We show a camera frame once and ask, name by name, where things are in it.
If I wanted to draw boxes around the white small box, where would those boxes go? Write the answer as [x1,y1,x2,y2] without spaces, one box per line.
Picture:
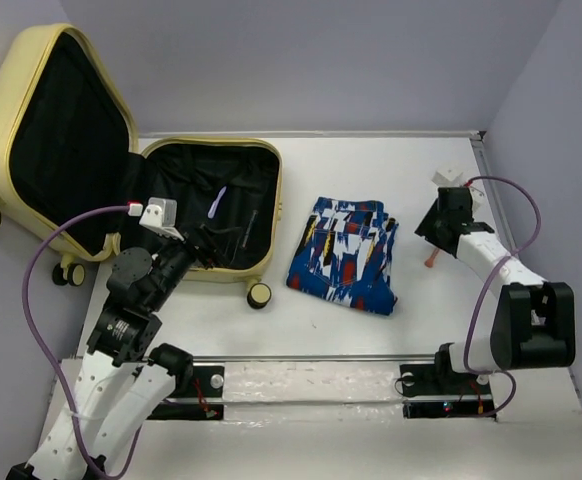
[431,165,464,187]

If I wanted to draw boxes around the orange toothbrush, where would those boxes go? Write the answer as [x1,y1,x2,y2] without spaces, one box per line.
[424,248,441,268]

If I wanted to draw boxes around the blue patterned shorts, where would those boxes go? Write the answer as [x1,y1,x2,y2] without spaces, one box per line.
[286,197,399,316]

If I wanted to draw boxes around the yellow hard-shell suitcase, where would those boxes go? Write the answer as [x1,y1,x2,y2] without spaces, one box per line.
[0,23,282,308]

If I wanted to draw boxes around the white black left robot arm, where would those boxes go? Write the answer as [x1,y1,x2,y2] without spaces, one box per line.
[9,197,397,479]

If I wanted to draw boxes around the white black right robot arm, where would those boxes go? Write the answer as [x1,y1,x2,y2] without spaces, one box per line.
[167,220,575,392]

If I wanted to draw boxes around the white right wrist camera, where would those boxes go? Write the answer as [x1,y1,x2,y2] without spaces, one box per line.
[464,182,486,213]

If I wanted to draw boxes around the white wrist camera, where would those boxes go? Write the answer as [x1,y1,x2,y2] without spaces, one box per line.
[139,197,184,241]
[464,182,486,213]

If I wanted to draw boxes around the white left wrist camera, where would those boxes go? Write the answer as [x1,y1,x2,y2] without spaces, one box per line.
[139,197,184,241]

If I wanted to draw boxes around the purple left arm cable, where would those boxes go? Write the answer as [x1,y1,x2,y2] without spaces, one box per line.
[23,204,147,479]

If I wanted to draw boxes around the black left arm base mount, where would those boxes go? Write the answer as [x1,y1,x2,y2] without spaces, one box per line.
[148,363,225,421]

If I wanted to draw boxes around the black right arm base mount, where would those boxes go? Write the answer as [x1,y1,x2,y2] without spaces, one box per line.
[394,363,497,419]

